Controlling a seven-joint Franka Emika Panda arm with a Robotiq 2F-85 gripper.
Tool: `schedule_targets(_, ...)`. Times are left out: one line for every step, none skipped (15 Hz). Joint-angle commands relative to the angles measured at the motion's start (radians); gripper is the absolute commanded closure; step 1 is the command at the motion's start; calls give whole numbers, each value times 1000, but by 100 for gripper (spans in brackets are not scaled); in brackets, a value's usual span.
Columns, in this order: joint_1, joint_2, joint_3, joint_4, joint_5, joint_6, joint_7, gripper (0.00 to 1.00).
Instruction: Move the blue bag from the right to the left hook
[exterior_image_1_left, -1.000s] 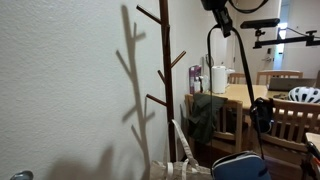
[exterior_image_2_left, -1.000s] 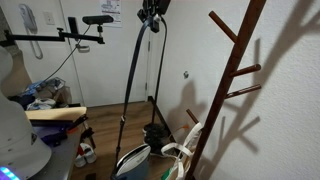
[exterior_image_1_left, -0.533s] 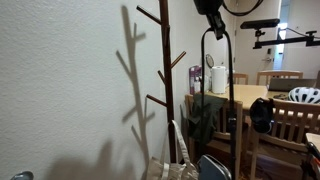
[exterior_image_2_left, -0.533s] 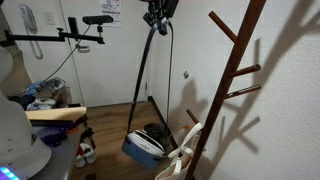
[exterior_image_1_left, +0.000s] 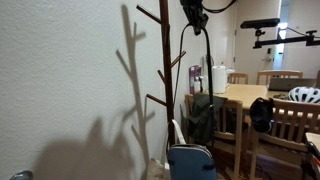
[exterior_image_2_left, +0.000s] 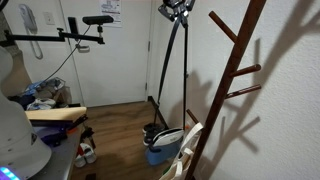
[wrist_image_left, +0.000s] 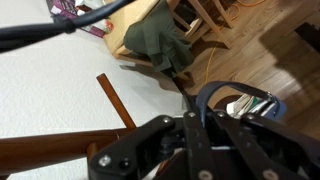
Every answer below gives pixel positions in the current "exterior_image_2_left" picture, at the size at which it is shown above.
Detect brown wooden coat rack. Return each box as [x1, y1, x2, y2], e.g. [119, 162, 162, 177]
[184, 0, 268, 180]

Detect light wooden board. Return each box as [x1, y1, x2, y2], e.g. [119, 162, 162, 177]
[25, 106, 88, 123]

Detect black stereo camera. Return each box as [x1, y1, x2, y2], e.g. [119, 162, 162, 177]
[81, 14, 115, 26]

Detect white light switch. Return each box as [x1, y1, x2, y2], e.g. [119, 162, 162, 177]
[43, 11, 56, 26]

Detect black stand legs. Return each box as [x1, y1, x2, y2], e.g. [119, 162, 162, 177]
[79, 125, 98, 151]

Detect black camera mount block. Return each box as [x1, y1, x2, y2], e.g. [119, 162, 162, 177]
[67, 16, 80, 34]

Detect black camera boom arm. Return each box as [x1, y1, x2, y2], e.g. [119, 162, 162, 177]
[0, 27, 106, 46]

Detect beige canvas tote bag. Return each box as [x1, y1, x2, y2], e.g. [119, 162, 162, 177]
[159, 122, 204, 180]

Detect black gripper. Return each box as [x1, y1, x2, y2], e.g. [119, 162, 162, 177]
[157, 0, 196, 23]

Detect white slipper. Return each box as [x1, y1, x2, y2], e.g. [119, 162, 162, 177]
[79, 142, 98, 165]
[73, 152, 88, 169]

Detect thin black camera cable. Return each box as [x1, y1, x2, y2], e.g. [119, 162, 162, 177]
[42, 24, 93, 84]

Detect silver door lever handle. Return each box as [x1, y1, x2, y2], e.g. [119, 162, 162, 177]
[75, 43, 91, 54]

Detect grey sneaker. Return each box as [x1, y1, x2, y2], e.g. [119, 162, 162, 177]
[143, 130, 159, 147]

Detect white paper poster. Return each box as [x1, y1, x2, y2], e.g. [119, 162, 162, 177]
[98, 0, 123, 28]

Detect white door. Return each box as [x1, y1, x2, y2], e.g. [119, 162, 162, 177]
[59, 0, 152, 108]

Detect white wall phone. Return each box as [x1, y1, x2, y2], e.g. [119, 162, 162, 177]
[18, 3, 45, 61]

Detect black sneaker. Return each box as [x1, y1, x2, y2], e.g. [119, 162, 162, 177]
[142, 122, 166, 134]

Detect blue cloth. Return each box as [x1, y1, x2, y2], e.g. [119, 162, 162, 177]
[23, 80, 46, 98]

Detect purple blue device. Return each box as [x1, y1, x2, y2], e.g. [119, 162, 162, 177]
[34, 125, 73, 148]

